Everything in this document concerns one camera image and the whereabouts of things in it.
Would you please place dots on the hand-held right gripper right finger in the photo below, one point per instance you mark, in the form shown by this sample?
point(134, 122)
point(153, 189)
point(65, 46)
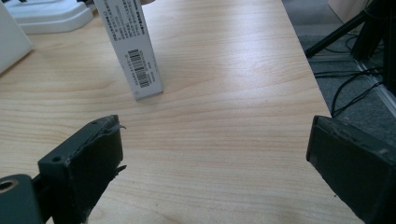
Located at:
point(358, 165)

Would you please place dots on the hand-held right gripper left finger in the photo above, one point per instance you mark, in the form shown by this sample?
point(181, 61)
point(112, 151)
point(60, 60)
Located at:
point(81, 168)

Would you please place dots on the white barcode carton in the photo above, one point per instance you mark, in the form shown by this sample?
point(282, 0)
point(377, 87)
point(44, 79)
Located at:
point(130, 40)

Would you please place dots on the black tripod stand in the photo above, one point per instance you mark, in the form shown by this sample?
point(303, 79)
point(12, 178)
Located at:
point(370, 34)

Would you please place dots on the white box edge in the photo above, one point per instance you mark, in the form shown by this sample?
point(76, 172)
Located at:
point(11, 43)

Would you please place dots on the white plastic base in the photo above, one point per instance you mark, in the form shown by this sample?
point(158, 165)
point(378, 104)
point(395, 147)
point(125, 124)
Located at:
point(53, 15)

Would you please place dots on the beige box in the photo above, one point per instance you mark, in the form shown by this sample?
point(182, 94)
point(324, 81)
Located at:
point(345, 7)

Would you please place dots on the metal floor rail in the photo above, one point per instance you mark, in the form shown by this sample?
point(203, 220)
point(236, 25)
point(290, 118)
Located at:
point(378, 87)

